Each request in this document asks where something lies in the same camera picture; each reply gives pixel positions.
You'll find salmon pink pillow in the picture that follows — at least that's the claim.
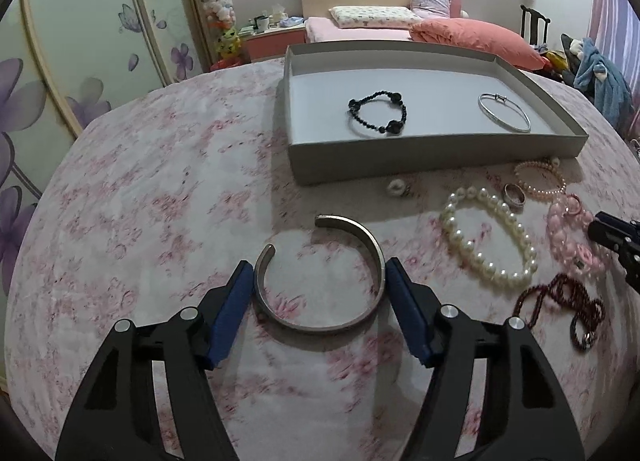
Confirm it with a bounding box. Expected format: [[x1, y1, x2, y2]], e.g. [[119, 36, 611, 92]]
[[410, 18, 548, 73]]

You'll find pink bed sheet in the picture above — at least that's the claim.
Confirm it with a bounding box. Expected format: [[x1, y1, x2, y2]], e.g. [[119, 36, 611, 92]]
[[305, 16, 426, 43]]

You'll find wide silver cuff bracelet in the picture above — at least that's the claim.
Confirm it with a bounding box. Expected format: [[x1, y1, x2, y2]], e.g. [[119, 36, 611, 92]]
[[253, 214, 387, 332]]

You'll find black bead bracelet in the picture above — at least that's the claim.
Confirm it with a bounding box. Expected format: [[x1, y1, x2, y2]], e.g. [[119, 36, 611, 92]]
[[347, 90, 408, 136]]

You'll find grey cardboard tray box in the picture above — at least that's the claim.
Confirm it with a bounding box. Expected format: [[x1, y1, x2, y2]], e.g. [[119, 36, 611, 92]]
[[276, 40, 590, 187]]

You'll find purple pillow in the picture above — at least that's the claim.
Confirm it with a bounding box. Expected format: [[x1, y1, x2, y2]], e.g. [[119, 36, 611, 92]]
[[407, 0, 453, 19]]

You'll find silver ring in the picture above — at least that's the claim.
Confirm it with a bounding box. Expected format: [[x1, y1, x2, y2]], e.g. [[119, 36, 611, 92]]
[[502, 182, 527, 208]]

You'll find pink nightstand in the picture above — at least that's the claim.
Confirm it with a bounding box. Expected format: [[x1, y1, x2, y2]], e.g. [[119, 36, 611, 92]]
[[243, 24, 307, 62]]

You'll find large white pearl bracelet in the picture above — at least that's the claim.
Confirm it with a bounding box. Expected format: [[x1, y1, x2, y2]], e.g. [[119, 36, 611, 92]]
[[439, 186, 539, 290]]

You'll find dark wooden chair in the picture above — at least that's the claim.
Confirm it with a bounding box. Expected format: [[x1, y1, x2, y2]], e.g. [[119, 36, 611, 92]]
[[519, 4, 552, 49]]

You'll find stack of plush toys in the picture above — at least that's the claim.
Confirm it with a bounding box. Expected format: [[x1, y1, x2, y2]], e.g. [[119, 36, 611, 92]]
[[198, 0, 242, 62]]

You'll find wardrobe with floral doors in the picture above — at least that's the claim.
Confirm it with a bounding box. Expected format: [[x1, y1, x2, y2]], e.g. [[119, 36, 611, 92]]
[[0, 0, 211, 262]]

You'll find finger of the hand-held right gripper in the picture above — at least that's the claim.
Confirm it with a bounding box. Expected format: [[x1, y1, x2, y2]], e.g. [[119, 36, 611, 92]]
[[587, 211, 640, 292]]

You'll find thin silver bangle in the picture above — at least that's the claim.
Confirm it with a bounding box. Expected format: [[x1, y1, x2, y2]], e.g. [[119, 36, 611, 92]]
[[477, 92, 532, 133]]

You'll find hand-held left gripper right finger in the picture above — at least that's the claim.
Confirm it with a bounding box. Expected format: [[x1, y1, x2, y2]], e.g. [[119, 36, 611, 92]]
[[385, 257, 586, 461]]

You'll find dark red bead bracelet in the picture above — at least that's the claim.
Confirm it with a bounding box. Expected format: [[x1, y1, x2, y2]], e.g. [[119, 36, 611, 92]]
[[512, 273, 606, 353]]

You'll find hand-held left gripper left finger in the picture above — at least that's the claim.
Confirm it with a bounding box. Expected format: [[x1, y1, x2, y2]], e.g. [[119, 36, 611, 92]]
[[55, 260, 255, 461]]

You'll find pink flower bead bracelet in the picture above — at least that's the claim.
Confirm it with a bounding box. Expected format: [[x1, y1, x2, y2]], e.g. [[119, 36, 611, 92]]
[[546, 194, 613, 278]]

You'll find floral white pillow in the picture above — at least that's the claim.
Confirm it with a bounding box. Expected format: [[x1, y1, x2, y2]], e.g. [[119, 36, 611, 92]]
[[328, 5, 422, 31]]

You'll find small pink pearl bracelet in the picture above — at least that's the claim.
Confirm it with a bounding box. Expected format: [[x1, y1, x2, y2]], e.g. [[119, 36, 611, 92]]
[[514, 156, 567, 202]]

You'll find pink floral cloth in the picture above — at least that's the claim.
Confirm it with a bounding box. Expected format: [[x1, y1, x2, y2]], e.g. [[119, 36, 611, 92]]
[[2, 58, 640, 461]]

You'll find pile of clothes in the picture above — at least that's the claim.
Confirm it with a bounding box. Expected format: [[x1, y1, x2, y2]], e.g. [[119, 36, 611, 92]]
[[542, 34, 636, 132]]

